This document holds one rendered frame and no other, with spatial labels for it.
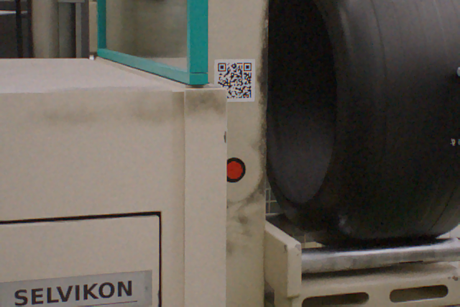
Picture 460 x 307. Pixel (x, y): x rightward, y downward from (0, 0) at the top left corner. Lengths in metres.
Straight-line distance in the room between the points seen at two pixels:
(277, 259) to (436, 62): 0.43
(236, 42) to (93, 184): 0.77
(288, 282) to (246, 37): 0.43
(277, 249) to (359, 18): 0.42
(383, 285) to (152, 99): 0.89
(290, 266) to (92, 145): 0.76
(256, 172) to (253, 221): 0.09
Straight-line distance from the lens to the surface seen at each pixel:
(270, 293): 1.76
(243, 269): 1.66
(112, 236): 0.87
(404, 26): 1.52
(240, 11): 1.59
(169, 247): 0.89
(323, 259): 1.62
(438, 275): 1.72
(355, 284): 1.64
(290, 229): 1.90
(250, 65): 1.60
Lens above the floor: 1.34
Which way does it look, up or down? 8 degrees down
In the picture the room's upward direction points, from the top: 1 degrees clockwise
